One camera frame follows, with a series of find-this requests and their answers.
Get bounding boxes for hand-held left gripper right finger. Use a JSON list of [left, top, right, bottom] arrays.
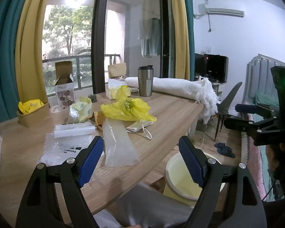
[[178, 135, 268, 228]]

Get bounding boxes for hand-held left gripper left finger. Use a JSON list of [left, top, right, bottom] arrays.
[[15, 135, 105, 228]]

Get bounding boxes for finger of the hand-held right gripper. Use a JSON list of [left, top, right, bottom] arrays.
[[235, 103, 279, 124], [224, 118, 279, 137]]

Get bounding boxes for pale yellow plastic bin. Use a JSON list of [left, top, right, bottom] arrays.
[[165, 151, 228, 207]]

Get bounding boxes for clear plastic sleeve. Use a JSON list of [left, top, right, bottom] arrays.
[[103, 118, 142, 168]]

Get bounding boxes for white face mask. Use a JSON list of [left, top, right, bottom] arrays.
[[126, 121, 155, 140]]

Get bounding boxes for yellow plastic bag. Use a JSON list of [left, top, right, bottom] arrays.
[[100, 85, 157, 122]]

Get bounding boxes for grey chair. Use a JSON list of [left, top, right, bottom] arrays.
[[214, 82, 243, 142]]

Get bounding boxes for grey padded headboard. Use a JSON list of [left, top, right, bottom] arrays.
[[242, 53, 285, 105]]

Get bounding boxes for white desk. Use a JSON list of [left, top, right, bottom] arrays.
[[195, 76, 226, 94]]

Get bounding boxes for clear plastic bag with label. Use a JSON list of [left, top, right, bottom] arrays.
[[39, 132, 102, 167]]

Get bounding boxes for bed with pink sheet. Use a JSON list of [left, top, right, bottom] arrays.
[[242, 100, 285, 202]]

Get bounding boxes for black monitor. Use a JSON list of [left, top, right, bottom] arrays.
[[195, 53, 205, 76], [203, 54, 229, 83]]

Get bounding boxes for pale green plastic packet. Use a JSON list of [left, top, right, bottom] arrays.
[[68, 97, 93, 124]]

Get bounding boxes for person's grey trouser leg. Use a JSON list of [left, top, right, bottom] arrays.
[[93, 183, 195, 228]]

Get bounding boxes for white fringed blanket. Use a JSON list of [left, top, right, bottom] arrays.
[[125, 76, 220, 124]]

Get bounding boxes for yellow tissue pack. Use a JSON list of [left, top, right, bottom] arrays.
[[106, 78, 126, 100]]

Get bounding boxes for open white cardboard box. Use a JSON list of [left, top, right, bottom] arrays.
[[54, 61, 76, 111]]

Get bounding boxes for small yellow printed bag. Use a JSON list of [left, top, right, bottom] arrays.
[[18, 100, 44, 113]]

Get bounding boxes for teal curtain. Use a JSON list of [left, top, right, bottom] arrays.
[[182, 0, 196, 81], [0, 0, 42, 124]]

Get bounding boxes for stainless steel tumbler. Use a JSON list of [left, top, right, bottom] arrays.
[[138, 65, 154, 97]]

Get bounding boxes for brown paper bag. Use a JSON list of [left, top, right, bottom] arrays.
[[108, 63, 127, 79]]

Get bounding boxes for yellow curtain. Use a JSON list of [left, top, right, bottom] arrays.
[[169, 0, 190, 81], [15, 0, 54, 105]]

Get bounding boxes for white air conditioner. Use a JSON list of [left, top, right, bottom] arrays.
[[198, 3, 245, 18]]

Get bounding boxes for balcony railing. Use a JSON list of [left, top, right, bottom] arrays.
[[42, 53, 120, 88]]

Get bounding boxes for hanging clothes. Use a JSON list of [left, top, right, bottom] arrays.
[[139, 17, 162, 57]]

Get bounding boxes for black sliding door frame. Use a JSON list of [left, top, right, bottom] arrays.
[[91, 0, 110, 95]]

